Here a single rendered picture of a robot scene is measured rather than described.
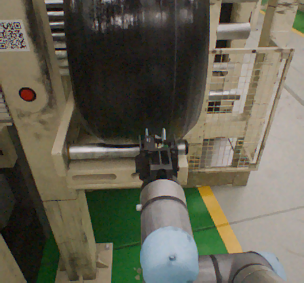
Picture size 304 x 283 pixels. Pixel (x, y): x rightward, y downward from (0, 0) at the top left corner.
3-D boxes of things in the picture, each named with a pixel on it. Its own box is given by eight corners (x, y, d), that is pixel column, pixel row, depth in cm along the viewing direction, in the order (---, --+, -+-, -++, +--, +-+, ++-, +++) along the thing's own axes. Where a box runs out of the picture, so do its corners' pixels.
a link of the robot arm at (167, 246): (141, 300, 40) (139, 260, 36) (140, 234, 49) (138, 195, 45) (199, 297, 40) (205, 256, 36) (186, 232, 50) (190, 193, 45)
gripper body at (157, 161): (176, 131, 59) (185, 170, 49) (174, 166, 63) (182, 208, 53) (137, 133, 59) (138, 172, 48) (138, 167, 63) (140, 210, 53)
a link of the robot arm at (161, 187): (186, 228, 49) (137, 231, 49) (182, 208, 53) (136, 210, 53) (188, 194, 46) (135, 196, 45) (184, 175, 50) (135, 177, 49)
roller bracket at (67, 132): (57, 178, 84) (50, 153, 78) (77, 102, 116) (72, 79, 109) (69, 178, 84) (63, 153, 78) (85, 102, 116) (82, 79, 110)
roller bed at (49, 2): (47, 78, 120) (28, 0, 102) (55, 62, 132) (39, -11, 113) (97, 77, 121) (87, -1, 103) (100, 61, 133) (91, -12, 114)
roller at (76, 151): (69, 155, 89) (66, 162, 85) (67, 141, 87) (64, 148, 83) (186, 150, 90) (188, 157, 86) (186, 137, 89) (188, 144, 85)
